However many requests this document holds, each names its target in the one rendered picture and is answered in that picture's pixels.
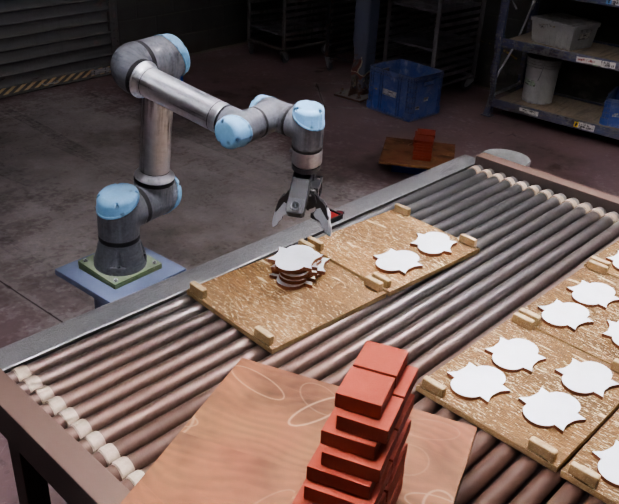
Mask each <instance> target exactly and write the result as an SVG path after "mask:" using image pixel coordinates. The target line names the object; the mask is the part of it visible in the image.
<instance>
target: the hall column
mask: <svg viewBox="0 0 619 504"><path fill-rule="evenodd" d="M379 10H380V0H356V7H355V20H354V34H353V45H354V60H353V65H352V69H351V86H350V88H349V89H346V90H344V87H341V90H340V92H336V93H334V96H336V97H339V98H343V99H346V100H350V101H353V102H357V103H362V102H365V101H367V99H368V95H367V94H369V90H368V89H369V85H368V84H369V82H370V80H369V79H370V75H369V74H370V69H371V68H370V67H371V66H370V65H371V64H375V54H376V43H377V32H378V21H379Z"/></svg>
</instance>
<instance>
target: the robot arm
mask: <svg viewBox="0 0 619 504"><path fill-rule="evenodd" d="M189 68H190V56H189V52H188V50H187V48H186V47H185V46H184V43H183V42H182V41H181V40H180V39H179V38H178V37H176V36H174V35H172V34H157V35H154V36H152V37H148V38H144V39H140V40H136V41H131V42H127V43H124V44H122V45H121V46H119V47H118V48H117V49H116V50H115V52H114V54H113V55H112V58H111V62H110V70H111V74H112V77H113V79H114V81H115V82H116V84H117V85H118V86H119V87H120V88H121V89H122V90H124V91H125V92H127V93H128V94H130V95H132V96H134V97H136V98H141V133H140V167H139V168H137V169H136V170H135V172H134V183H133V185H132V184H129V183H119V184H116V183H115V184H111V185H108V186H106V187H105V188H103V189H102V190H101V191H100V192H99V193H98V195H97V198H96V213H97V224H98V244H97V248H96V251H95V253H94V257H93V260H94V267H95V268H96V270H98V271H99V272H101V273H103V274H105V275H109V276H128V275H132V274H135V273H138V272H140V271H141V270H142V269H144V268H145V266H146V264H147V254H146V251H145V249H144V247H143V244H142V242H141V239H140V226H141V225H143V224H145V223H147V222H149V221H151V220H154V219H156V218H158V217H160V216H162V215H165V214H167V213H169V212H171V211H172V210H173V209H175V208H176V207H177V206H178V205H179V203H180V201H181V198H182V189H181V185H179V180H178V179H177V178H176V176H175V174H174V172H173V171H172V170H171V169H170V157H171V138H172V120H173V112H175V113H176V114H178V115H180V116H182V117H184V118H186V119H188V120H190V121H192V122H194V123H196V124H198V125H200V126H202V127H204V128H206V129H208V130H210V131H212V132H214V133H215V136H216V139H217V141H218V142H220V144H221V146H223V147H224V148H227V149H235V148H238V147H243V146H245V145H247V144H248V143H250V142H252V141H255V140H257V139H259V138H262V137H264V136H266V135H268V134H271V133H273V132H277V133H280V134H282V135H285V136H288V137H291V138H292V148H290V149H289V152H292V155H291V161H292V169H293V171H294V173H293V177H292V182H291V186H290V189H289V190H288V191H287V192H286V193H284V194H283V195H282V196H281V197H280V199H279V201H278V203H277V206H276V209H275V213H274V216H273V220H272V226H273V227H275V226H277V225H278V222H279V221H280V220H282V218H283V216H284V215H285V214H287V216H291V217H297V218H303V217H304V215H305V211H306V210H308V211H309V209H312V208H314V207H315V208H316V209H315V211H314V214H313V215H314V217H315V218H316V219H317V220H319V222H320V224H321V227H322V228H323V229H324V232H325V234H326V235H328V236H331V232H332V226H331V221H330V218H331V212H330V210H329V208H327V205H326V203H325V201H324V200H323V199H321V198H320V196H321V193H322V180H323V176H318V175H316V173H318V172H319V171H320V168H321V163H322V154H323V136H324V127H325V120H324V114H325V110H324V107H323V106H322V105H321V104H320V103H318V102H316V101H309V100H302V101H299V102H297V103H296V104H295V105H292V104H289V103H287V102H284V101H282V100H279V99H277V98H276V97H273V96H267V95H264V94H260V95H258V96H256V97H255V99H254V100H252V102H251V103H250V106H249V108H247V109H244V110H240V109H238V108H236V107H234V106H232V105H230V104H228V103H226V102H224V101H222V100H220V99H218V98H216V97H214V96H211V95H209V94H207V93H205V92H203V91H201V90H199V89H197V88H195V87H193V86H191V85H189V84H187V83H185V82H183V81H181V80H180V77H181V76H184V75H185V74H186V73H187V72H188V70H189ZM317 178H320V180H319V179H317ZM318 192H319V194H318Z"/></svg>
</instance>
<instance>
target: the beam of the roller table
mask: <svg viewBox="0 0 619 504"><path fill-rule="evenodd" d="M475 160H476V158H474V157H471V156H468V155H465V154H464V155H462V156H460V157H457V158H455V159H453V160H450V161H448V162H445V163H443V164H441V165H438V166H436V167H433V168H431V169H429V170H426V171H424V172H421V173H419V174H417V175H414V176H412V177H409V178H407V179H405V180H402V181H400V182H397V183H395V184H393V185H390V186H388V187H385V188H383V189H381V190H378V191H376V192H374V193H371V194H369V195H366V196H364V197H362V198H359V199H357V200H354V201H352V202H350V203H347V204H345V205H342V206H340V207H338V208H335V209H333V210H335V211H338V210H340V211H344V214H343V219H341V220H339V221H336V222H334V223H332V224H331V226H332V229H334V228H336V227H338V226H341V225H343V224H345V223H347V222H350V221H352V220H354V219H356V218H359V217H361V216H363V215H365V214H368V213H370V212H372V211H374V210H377V209H379V208H381V207H383V206H386V205H388V204H390V203H393V202H395V201H397V200H399V199H402V198H404V197H406V196H408V195H411V194H413V193H415V192H417V191H420V190H422V189H424V188H426V187H429V186H431V185H433V184H435V183H438V182H440V181H442V180H444V179H447V178H449V177H451V176H454V175H456V174H458V173H460V172H463V171H465V170H467V169H468V168H469V167H472V166H474V165H475ZM322 233H325V232H324V229H323V228H322V227H321V224H320V222H319V221H317V220H314V219H312V218H311V219H309V220H307V221H304V222H302V223H299V224H297V225H295V226H292V227H290V228H287V229H285V230H283V231H280V232H278V233H275V234H273V235H271V236H268V237H266V238H263V239H261V240H259V241H256V242H254V243H251V244H249V245H247V246H244V247H242V248H239V249H237V250H235V251H232V252H230V253H228V254H225V255H223V256H220V257H218V258H216V259H213V260H211V261H208V262H206V263H204V264H201V265H199V266H196V267H194V268H192V269H189V270H187V271H184V272H182V273H180V274H177V275H175V276H172V277H170V278H168V279H165V280H163V281H160V282H158V283H156V284H153V285H151V286H149V287H146V288H144V289H141V290H139V291H137V292H134V293H132V294H129V295H127V296H125V297H122V298H120V299H117V300H115V301H113V302H110V303H108V304H105V305H103V306H101V307H98V308H96V309H93V310H91V311H89V312H86V313H84V314H82V315H79V316H77V317H74V318H72V319H70V320H67V321H65V322H62V323H60V324H58V325H55V326H53V327H50V328H48V329H46V330H43V331H41V332H38V333H36V334H34V335H31V336H29V337H26V338H24V339H22V340H19V341H17V342H14V343H12V344H10V345H7V346H5V347H3V348H0V368H1V369H2V370H3V371H4V372H5V373H8V372H11V370H12V369H14V368H16V367H18V366H20V365H26V364H29V363H31V362H33V361H36V360H38V359H40V358H42V357H45V356H47V355H49V354H51V353H54V352H56V351H58V350H60V349H63V348H65V347H67V346H69V345H72V344H74V343H76V342H78V341H81V340H83V339H85V338H87V337H90V336H92V335H94V334H97V333H99V332H101V331H103V330H106V329H108V328H110V327H112V326H115V325H117V324H119V323H121V322H124V321H126V320H128V319H130V318H133V317H135V316H137V315H139V314H142V313H144V312H146V311H149V310H151V309H153V308H155V307H158V306H160V305H162V304H164V303H167V302H169V301H171V300H173V299H176V298H178V297H180V296H182V295H185V294H187V289H189V288H190V282H192V281H196V282H197V283H199V284H202V283H204V282H207V281H209V280H212V279H214V278H217V277H219V276H222V275H224V274H227V273H229V272H232V271H234V270H237V269H239V268H242V267H244V266H247V265H250V264H252V263H255V262H257V261H260V260H262V259H265V258H267V257H270V256H272V255H275V254H277V252H278V251H279V250H278V247H283V248H288V247H290V246H293V245H298V242H299V240H300V239H304V240H305V241H307V240H308V237H310V236H312V237H316V236H318V235H320V234H322Z"/></svg>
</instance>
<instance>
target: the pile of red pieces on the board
mask: <svg viewBox="0 0 619 504"><path fill-rule="evenodd" d="M408 353H409V352H408V351H407V350H403V349H399V348H395V347H391V346H388V345H384V344H380V343H376V342H372V341H369V340H367V341H366V343H365V344H364V346H363V348H362V350H361V351H360V353H359V355H358V357H357V358H356V360H355V362H354V364H353V366H351V368H350V369H349V371H348V373H347V374H346V376H345V378H344V380H343V381H342V383H341V385H340V386H339V388H338V390H337V391H336V394H335V408H334V410H333V411H332V413H331V415H330V416H329V418H328V420H327V421H326V423H325V425H324V426H323V428H322V430H321V440H320V444H319V446H318V448H317V449H316V451H315V453H314V455H313V456H312V458H311V460H310V462H309V463H308V465H307V472H306V479H305V481H304V482H303V484H302V486H301V488H300V490H299V491H298V493H297V495H296V497H295V499H294V500H293V502H292V504H396V501H397V499H398V497H399V494H400V492H401V489H402V483H403V475H404V468H405V467H404V464H405V458H406V453H407V446H408V444H407V443H405V441H406V439H407V436H408V434H409V432H410V427H411V420H410V419H408V417H409V415H410V413H411V410H412V408H413V405H414V399H415V395H414V394H411V391H412V389H413V387H414V385H415V383H416V381H417V376H418V368H416V367H413V366H409V365H407V360H408Z"/></svg>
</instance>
